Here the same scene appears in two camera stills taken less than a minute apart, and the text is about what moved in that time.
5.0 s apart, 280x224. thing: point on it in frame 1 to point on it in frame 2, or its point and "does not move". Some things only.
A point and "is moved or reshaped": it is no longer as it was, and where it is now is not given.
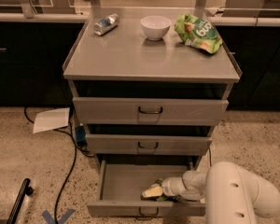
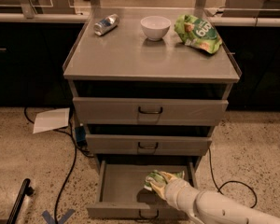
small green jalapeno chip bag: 162,197 is moved or reshaped
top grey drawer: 94,111 does not move
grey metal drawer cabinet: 148,84 does not move
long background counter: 84,16 does not move
